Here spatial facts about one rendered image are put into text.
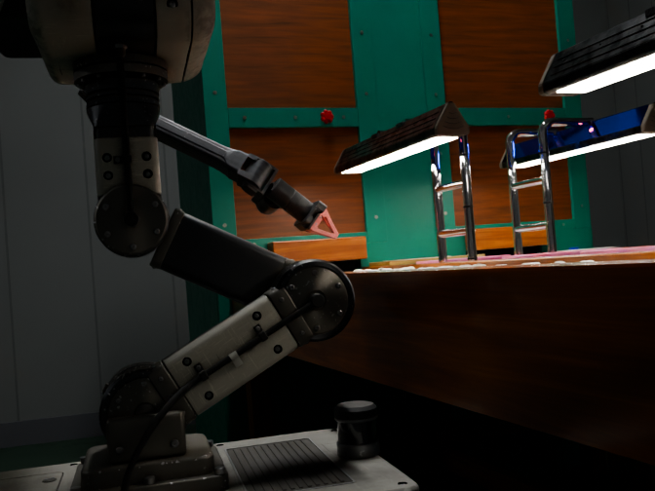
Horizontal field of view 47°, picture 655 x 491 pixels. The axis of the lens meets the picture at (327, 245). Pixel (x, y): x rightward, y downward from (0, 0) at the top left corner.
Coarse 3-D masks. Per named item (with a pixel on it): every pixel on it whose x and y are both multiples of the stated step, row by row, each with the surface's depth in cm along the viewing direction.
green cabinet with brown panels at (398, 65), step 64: (256, 0) 231; (320, 0) 238; (384, 0) 245; (448, 0) 254; (512, 0) 263; (256, 64) 230; (320, 64) 237; (384, 64) 244; (448, 64) 253; (512, 64) 262; (192, 128) 242; (256, 128) 228; (320, 128) 236; (384, 128) 243; (512, 128) 261; (192, 192) 249; (320, 192) 235; (384, 192) 242; (448, 192) 249; (576, 192) 267
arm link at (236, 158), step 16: (160, 128) 183; (176, 128) 183; (176, 144) 184; (192, 144) 182; (208, 144) 182; (208, 160) 183; (224, 160) 181; (240, 160) 181; (256, 160) 182; (240, 176) 180; (256, 176) 180
